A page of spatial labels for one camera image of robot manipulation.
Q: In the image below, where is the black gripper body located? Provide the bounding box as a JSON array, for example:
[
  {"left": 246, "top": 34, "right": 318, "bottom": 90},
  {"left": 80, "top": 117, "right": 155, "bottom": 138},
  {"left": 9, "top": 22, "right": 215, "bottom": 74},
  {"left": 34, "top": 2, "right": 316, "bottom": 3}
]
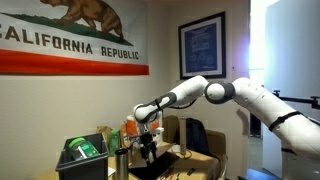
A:
[{"left": 137, "top": 132, "right": 158, "bottom": 153}]

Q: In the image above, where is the green-lid clear jar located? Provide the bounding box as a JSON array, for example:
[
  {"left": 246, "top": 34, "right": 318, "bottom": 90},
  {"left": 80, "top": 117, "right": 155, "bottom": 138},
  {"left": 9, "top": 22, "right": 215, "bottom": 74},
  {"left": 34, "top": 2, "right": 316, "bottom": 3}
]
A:
[{"left": 68, "top": 136, "right": 100, "bottom": 161}]

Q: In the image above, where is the orange toilet paper pack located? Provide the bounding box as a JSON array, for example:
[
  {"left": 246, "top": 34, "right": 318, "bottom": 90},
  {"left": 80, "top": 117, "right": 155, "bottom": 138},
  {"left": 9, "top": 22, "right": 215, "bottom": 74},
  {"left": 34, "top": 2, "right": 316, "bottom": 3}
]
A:
[{"left": 125, "top": 111, "right": 164, "bottom": 145}]

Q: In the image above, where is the white door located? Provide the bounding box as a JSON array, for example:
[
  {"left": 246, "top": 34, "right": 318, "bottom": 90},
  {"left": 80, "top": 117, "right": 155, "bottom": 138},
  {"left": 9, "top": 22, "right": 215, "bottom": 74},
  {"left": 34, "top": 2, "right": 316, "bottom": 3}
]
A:
[{"left": 262, "top": 0, "right": 320, "bottom": 179}]

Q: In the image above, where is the stainless steel tumbler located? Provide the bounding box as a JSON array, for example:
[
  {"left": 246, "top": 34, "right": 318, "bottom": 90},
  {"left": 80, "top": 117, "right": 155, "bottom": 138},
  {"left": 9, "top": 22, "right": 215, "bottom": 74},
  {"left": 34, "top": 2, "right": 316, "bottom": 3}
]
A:
[{"left": 114, "top": 148, "right": 130, "bottom": 180}]

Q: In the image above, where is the green plastic bottle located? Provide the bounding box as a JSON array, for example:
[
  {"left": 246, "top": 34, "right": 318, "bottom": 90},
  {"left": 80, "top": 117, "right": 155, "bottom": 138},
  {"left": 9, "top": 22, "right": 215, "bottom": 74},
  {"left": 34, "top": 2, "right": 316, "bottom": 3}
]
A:
[{"left": 109, "top": 129, "right": 121, "bottom": 157}]

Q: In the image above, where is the framed blue print picture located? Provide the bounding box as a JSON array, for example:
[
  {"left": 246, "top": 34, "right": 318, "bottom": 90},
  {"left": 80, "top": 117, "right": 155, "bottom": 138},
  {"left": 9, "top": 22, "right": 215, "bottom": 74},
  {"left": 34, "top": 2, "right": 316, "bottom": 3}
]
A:
[{"left": 178, "top": 11, "right": 227, "bottom": 80}]

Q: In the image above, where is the beige upright tube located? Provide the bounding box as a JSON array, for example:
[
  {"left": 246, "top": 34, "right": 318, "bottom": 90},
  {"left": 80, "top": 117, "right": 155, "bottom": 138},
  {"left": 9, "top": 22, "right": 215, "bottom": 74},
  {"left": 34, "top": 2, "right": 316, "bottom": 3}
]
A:
[{"left": 179, "top": 116, "right": 187, "bottom": 156}]

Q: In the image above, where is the black tray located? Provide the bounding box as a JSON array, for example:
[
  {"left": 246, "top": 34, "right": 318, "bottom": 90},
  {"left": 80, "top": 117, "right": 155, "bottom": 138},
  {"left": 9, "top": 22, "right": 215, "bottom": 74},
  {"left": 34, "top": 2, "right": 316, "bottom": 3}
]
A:
[{"left": 128, "top": 142, "right": 181, "bottom": 180}]

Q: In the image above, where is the black plastic bin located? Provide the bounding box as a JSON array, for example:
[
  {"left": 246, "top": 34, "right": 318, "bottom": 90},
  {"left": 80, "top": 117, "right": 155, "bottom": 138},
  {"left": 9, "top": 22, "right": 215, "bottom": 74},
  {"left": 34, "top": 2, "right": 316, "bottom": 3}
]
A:
[{"left": 55, "top": 132, "right": 110, "bottom": 180}]

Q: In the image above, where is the brown paper bag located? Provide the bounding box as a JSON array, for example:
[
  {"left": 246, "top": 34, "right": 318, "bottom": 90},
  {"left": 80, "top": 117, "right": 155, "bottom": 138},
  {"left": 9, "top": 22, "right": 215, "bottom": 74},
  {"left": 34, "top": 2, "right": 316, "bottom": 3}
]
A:
[{"left": 96, "top": 125, "right": 114, "bottom": 143}]

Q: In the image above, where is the thin black cable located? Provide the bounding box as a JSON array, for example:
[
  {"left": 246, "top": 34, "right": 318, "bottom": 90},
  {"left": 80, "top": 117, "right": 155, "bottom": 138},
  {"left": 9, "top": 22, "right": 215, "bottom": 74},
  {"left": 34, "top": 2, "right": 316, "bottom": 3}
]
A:
[{"left": 173, "top": 149, "right": 193, "bottom": 160}]

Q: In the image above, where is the black backpack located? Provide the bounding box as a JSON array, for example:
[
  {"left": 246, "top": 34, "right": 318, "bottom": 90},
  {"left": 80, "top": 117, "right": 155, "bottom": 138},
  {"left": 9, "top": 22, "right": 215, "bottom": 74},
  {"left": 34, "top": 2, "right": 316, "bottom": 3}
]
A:
[{"left": 184, "top": 117, "right": 210, "bottom": 156}]

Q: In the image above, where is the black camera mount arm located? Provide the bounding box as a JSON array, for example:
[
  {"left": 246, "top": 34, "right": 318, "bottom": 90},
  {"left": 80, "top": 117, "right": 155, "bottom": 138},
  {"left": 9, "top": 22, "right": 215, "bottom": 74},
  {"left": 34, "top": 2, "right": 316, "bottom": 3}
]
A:
[{"left": 272, "top": 89, "right": 320, "bottom": 110}]

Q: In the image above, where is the California Republic flag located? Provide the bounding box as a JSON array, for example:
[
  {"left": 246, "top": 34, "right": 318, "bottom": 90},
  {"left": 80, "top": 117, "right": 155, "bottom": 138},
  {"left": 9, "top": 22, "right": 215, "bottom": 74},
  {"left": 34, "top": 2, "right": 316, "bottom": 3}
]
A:
[{"left": 0, "top": 0, "right": 150, "bottom": 77}]

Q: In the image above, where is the blue seat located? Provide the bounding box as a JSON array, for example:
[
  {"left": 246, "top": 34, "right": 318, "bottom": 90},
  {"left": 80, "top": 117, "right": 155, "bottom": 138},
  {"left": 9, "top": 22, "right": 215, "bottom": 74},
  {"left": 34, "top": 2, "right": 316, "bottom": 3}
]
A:
[{"left": 245, "top": 168, "right": 282, "bottom": 180}]

